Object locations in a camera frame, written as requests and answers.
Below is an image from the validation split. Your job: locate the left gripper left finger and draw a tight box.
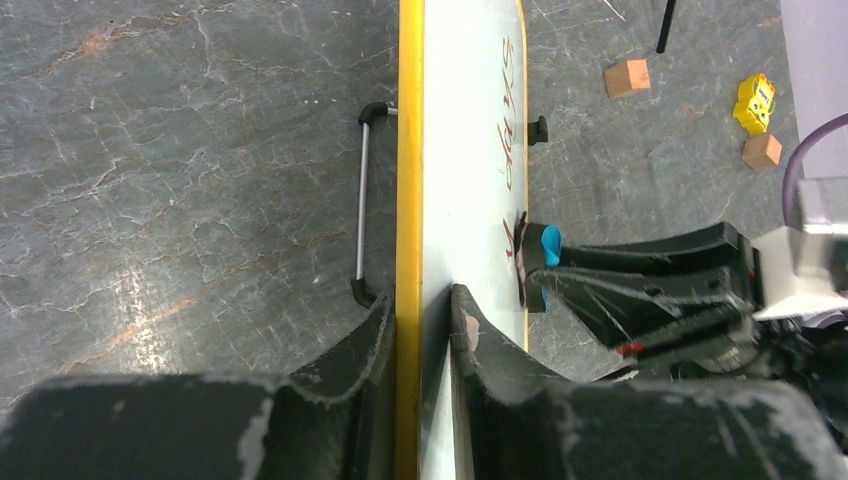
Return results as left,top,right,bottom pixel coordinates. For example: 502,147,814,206
1,289,396,479

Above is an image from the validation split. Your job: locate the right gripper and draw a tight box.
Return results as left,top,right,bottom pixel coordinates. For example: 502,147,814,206
527,222,763,371

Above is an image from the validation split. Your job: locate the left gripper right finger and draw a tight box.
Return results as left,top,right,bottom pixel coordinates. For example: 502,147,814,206
450,284,847,479

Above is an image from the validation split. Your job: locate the blue whiteboard eraser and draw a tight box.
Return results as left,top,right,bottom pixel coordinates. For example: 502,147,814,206
513,211,562,313

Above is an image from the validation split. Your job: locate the yellow framed whiteboard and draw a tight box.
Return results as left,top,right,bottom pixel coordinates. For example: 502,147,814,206
362,1,531,479

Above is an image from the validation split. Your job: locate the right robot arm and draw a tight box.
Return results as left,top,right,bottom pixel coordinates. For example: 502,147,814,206
514,220,847,449

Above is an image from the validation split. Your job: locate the small wooden cube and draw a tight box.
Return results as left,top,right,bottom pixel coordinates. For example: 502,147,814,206
603,59,652,98
741,133,782,169

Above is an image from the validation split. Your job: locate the yellow toy block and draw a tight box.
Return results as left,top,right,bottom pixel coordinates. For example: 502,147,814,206
733,73,776,136

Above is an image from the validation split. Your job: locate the black microphone tripod stand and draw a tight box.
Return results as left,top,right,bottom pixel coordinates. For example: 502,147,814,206
655,0,677,54

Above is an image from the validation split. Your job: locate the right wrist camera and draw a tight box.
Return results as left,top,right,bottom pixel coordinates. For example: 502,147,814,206
752,177,847,321

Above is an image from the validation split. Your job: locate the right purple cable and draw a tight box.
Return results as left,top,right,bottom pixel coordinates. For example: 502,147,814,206
781,112,848,227

